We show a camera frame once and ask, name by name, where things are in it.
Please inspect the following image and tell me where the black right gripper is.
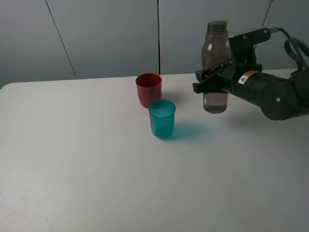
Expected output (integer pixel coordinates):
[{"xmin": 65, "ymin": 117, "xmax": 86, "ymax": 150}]
[{"xmin": 193, "ymin": 64, "xmax": 266, "ymax": 101}]

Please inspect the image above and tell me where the smoky brown transparent bottle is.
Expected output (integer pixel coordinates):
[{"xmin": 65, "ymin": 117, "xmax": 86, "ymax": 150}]
[{"xmin": 201, "ymin": 20, "xmax": 231, "ymax": 114}]

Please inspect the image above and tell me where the teal transparent plastic cup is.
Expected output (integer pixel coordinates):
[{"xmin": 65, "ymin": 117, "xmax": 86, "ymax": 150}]
[{"xmin": 148, "ymin": 99, "xmax": 176, "ymax": 139}]

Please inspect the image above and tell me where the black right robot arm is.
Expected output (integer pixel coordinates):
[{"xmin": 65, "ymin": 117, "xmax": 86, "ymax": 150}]
[{"xmin": 193, "ymin": 61, "xmax": 309, "ymax": 121}]

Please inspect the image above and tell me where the red plastic cup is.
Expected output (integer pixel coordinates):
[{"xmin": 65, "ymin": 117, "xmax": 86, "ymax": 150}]
[{"xmin": 135, "ymin": 73, "xmax": 162, "ymax": 108}]

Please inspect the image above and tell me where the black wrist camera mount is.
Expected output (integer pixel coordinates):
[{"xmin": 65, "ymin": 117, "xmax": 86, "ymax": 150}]
[{"xmin": 228, "ymin": 28, "xmax": 271, "ymax": 72}]

